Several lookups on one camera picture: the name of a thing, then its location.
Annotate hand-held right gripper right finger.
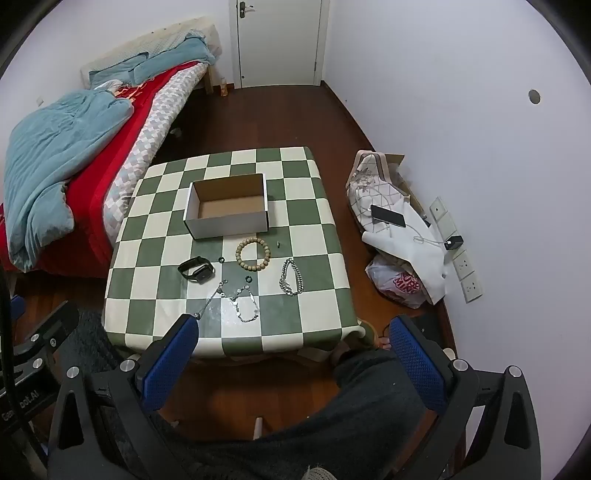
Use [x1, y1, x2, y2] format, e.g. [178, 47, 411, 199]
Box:
[389, 315, 542, 480]

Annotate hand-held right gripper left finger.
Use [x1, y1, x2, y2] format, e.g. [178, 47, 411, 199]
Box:
[46, 314, 201, 480]

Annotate thin silver necklace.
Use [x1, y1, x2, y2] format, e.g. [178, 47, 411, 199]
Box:
[194, 279, 230, 320]

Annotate silver charm bracelet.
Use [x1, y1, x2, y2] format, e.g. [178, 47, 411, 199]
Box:
[228, 285, 260, 323]

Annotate black smart band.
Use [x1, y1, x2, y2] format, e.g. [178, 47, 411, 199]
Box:
[178, 256, 216, 281]

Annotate wooden bead bracelet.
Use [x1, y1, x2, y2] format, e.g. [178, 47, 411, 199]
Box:
[235, 236, 271, 272]

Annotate thick silver chain bracelet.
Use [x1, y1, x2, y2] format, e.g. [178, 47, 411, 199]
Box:
[278, 258, 306, 296]

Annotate white cardboard box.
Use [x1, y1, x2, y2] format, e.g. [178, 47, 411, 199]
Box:
[184, 173, 269, 241]

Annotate black flat floor item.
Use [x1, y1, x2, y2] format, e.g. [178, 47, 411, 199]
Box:
[405, 314, 445, 344]

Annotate dark grey fluffy cloth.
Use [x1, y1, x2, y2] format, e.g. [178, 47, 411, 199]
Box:
[54, 308, 141, 372]

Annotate person's foot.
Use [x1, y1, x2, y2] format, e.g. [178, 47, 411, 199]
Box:
[330, 318, 394, 366]

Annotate white red plastic bag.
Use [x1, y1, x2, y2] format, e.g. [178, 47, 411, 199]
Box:
[366, 254, 428, 309]

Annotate person's dark trouser leg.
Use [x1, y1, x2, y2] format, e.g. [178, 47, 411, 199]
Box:
[152, 347, 458, 480]

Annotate bed with blankets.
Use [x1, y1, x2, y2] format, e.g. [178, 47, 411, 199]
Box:
[0, 64, 206, 278]

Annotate green white checkered tablecloth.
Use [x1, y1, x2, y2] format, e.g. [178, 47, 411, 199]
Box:
[102, 147, 366, 359]

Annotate large blue blanket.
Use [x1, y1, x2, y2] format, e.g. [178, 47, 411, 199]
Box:
[4, 89, 135, 271]

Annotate black smartphone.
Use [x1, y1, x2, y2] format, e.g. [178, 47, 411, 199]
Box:
[370, 204, 407, 229]

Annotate brown cardboard sheet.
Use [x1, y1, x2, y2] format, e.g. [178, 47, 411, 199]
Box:
[379, 153, 428, 220]

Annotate white patterned bag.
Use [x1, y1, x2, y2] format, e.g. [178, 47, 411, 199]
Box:
[346, 150, 411, 232]

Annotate grey checkered mattress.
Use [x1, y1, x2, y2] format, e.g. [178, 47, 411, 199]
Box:
[102, 69, 207, 241]

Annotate folded blue blanket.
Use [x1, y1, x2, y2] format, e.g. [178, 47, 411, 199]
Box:
[89, 37, 218, 86]

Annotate cream pillow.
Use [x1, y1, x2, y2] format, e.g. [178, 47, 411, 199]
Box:
[82, 17, 222, 75]

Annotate white door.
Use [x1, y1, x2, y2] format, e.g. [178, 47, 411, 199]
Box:
[229, 0, 324, 89]

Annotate white charging cable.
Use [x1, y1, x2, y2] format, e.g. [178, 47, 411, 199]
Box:
[373, 217, 448, 246]

